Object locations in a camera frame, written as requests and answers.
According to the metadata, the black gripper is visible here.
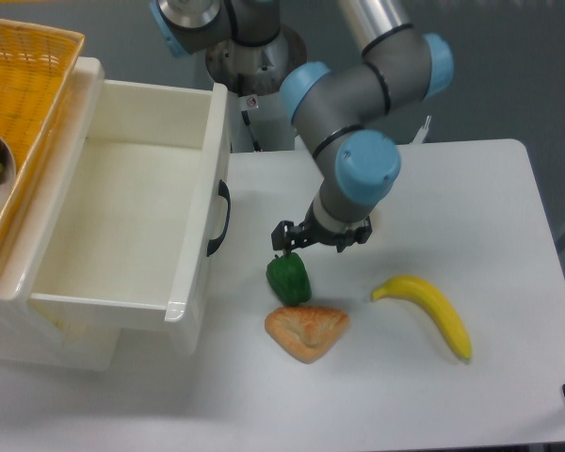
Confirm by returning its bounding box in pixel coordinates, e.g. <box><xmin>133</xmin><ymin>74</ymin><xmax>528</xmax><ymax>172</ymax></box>
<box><xmin>270</xmin><ymin>217</ymin><xmax>372</xmax><ymax>255</ymax></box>

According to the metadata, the green bell pepper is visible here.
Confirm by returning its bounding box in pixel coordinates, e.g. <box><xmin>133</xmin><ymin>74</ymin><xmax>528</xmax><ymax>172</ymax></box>
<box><xmin>266</xmin><ymin>252</ymin><xmax>312</xmax><ymax>307</ymax></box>

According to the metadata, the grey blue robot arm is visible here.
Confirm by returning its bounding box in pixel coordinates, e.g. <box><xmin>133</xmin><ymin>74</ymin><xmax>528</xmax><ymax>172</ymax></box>
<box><xmin>149</xmin><ymin>1</ymin><xmax>454</xmax><ymax>253</ymax></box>

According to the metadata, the triangular brown pastry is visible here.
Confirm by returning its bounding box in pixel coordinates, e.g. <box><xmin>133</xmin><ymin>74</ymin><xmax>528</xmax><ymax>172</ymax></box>
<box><xmin>265</xmin><ymin>306</ymin><xmax>350</xmax><ymax>364</ymax></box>

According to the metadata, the yellow banana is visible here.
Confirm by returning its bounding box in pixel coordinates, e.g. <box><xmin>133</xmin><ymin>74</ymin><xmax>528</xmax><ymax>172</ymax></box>
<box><xmin>370</xmin><ymin>275</ymin><xmax>473</xmax><ymax>362</ymax></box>

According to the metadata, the white plastic drawer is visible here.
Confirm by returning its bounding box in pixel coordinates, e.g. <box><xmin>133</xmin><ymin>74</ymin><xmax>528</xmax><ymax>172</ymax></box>
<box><xmin>29</xmin><ymin>80</ymin><xmax>231</xmax><ymax>355</ymax></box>

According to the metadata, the white drawer cabinet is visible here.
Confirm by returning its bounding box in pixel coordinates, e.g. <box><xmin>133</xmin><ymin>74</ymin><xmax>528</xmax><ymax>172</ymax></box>
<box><xmin>0</xmin><ymin>57</ymin><xmax>120</xmax><ymax>371</ymax></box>

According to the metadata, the yellow woven basket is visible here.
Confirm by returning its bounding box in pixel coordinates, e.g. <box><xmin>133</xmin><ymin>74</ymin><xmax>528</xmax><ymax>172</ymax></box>
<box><xmin>0</xmin><ymin>19</ymin><xmax>85</xmax><ymax>274</ymax></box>

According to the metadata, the black drawer handle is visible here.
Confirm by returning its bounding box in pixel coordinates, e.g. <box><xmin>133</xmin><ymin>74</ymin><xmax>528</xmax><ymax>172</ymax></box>
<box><xmin>206</xmin><ymin>179</ymin><xmax>232</xmax><ymax>257</ymax></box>

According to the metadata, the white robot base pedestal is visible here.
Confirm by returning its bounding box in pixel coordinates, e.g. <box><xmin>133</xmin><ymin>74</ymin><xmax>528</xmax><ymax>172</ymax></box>
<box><xmin>204</xmin><ymin>25</ymin><xmax>308</xmax><ymax>153</ymax></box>

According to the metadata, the white metal bracket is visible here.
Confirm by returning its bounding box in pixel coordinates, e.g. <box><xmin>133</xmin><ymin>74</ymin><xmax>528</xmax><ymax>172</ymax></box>
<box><xmin>411</xmin><ymin>115</ymin><xmax>432</xmax><ymax>145</ymax></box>

